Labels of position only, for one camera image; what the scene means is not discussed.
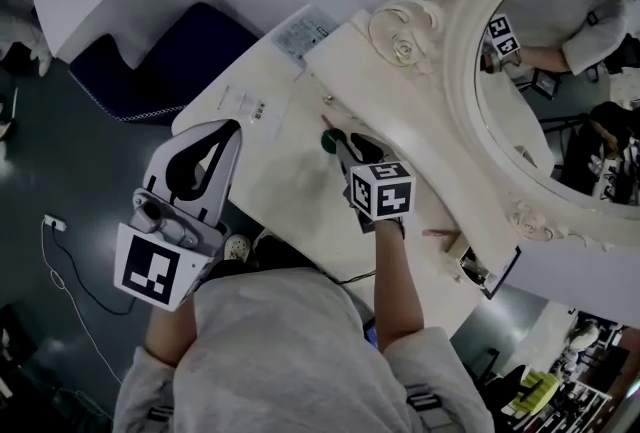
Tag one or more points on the oval white ornate mirror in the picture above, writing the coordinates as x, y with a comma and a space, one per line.
465, 86

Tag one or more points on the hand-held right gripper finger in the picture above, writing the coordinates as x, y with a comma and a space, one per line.
365, 145
344, 153

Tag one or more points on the yellow green chair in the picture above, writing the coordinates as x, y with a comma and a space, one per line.
537, 388

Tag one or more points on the person's right forearm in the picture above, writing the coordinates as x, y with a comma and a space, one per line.
395, 281

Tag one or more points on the white clog shoe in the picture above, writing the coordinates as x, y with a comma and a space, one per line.
264, 237
237, 245

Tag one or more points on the white power strip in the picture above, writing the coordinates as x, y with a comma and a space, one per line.
54, 222

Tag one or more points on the white printed paper sheet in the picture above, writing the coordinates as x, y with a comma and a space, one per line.
300, 33

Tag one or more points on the person's black trouser legs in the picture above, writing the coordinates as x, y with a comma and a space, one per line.
280, 256

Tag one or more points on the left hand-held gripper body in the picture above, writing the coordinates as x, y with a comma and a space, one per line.
150, 266

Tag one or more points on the navy blue upholstered chair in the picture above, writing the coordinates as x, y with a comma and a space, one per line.
190, 56

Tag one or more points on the black framed picture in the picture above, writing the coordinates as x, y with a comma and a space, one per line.
505, 271

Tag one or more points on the white label sheet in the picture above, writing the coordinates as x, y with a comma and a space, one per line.
250, 106

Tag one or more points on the person's left forearm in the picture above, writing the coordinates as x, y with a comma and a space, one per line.
170, 336

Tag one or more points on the person's grey shirt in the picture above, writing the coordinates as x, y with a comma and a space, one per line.
280, 361

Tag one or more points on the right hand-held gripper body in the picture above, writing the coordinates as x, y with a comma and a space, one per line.
385, 193

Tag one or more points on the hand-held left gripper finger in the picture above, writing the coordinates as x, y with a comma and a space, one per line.
160, 161
227, 181

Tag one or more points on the white dressing table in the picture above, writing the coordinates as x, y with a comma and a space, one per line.
290, 181

